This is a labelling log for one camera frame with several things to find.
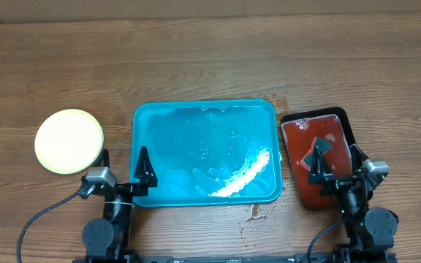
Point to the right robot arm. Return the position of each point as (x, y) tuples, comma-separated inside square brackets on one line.
[(370, 231)]

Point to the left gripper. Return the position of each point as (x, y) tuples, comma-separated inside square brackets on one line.
[(148, 180)]

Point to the dark cleaning sponge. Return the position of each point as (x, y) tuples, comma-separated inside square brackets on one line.
[(323, 144)]

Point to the yellow plate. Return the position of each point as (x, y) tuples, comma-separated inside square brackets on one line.
[(69, 141)]

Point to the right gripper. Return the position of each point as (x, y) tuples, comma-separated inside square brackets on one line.
[(335, 182)]

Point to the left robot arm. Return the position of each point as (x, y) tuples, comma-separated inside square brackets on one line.
[(107, 238)]

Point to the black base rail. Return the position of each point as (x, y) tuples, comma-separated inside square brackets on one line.
[(297, 258)]

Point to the black tray with red water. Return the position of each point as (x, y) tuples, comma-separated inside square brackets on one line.
[(298, 130)]

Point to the teal plastic tray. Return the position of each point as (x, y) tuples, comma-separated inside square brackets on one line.
[(217, 152)]

